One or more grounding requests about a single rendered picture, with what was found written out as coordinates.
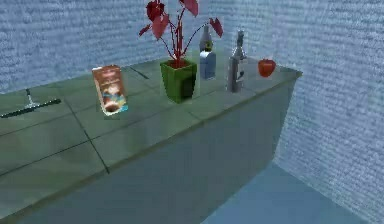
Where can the red-leaved plant in green pot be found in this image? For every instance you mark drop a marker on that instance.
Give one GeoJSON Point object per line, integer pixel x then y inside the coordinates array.
{"type": "Point", "coordinates": [178, 79]}

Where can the grey bottle with blue label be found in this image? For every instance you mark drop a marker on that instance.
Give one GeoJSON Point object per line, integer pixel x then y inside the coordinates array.
{"type": "Point", "coordinates": [207, 63]}

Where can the grey-green tiled counter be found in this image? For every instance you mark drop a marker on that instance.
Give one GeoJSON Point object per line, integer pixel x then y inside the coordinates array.
{"type": "Point", "coordinates": [140, 156]}

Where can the orange printed carton box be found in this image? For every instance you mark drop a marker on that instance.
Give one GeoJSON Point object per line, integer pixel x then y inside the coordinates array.
{"type": "Point", "coordinates": [110, 89]}

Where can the red apple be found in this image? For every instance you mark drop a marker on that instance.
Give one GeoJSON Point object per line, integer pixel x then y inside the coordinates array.
{"type": "Point", "coordinates": [266, 67]}

